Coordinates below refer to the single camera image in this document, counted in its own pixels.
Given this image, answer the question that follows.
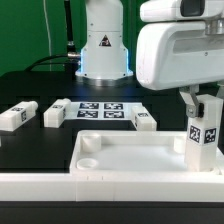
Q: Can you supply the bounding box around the black cable with connector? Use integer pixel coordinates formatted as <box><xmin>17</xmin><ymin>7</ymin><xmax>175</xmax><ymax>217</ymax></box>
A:
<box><xmin>24</xmin><ymin>51</ymin><xmax>82</xmax><ymax>72</ymax></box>

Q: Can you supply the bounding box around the sheet of fiducial tags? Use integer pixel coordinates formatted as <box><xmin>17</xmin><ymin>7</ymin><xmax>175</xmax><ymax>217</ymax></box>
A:
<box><xmin>65</xmin><ymin>102</ymin><xmax>141</xmax><ymax>120</ymax></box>

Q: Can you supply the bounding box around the white L-shaped fence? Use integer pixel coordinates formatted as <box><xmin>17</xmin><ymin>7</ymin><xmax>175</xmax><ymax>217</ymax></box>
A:
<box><xmin>0</xmin><ymin>131</ymin><xmax>224</xmax><ymax>203</ymax></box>

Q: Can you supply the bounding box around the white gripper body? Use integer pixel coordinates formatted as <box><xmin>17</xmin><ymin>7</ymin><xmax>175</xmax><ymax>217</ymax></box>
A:
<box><xmin>136</xmin><ymin>0</ymin><xmax>224</xmax><ymax>90</ymax></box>

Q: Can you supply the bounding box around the white desk top tray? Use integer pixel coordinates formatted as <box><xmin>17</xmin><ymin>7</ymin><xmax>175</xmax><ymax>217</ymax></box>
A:
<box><xmin>70</xmin><ymin>130</ymin><xmax>224</xmax><ymax>176</ymax></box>

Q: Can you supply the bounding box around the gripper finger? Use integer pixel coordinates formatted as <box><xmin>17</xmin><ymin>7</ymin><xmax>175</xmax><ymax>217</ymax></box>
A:
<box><xmin>179</xmin><ymin>84</ymin><xmax>204</xmax><ymax>118</ymax></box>

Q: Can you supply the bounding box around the black vertical hose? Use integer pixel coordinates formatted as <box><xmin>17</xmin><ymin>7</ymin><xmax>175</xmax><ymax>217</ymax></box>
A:
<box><xmin>63</xmin><ymin>0</ymin><xmax>76</xmax><ymax>54</ymax></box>

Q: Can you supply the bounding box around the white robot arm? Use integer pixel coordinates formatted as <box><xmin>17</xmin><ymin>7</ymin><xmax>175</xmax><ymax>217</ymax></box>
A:
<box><xmin>76</xmin><ymin>0</ymin><xmax>224</xmax><ymax>117</ymax></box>

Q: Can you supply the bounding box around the thin white cable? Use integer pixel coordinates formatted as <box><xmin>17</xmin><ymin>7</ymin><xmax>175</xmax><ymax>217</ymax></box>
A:
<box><xmin>43</xmin><ymin>0</ymin><xmax>53</xmax><ymax>72</ymax></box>

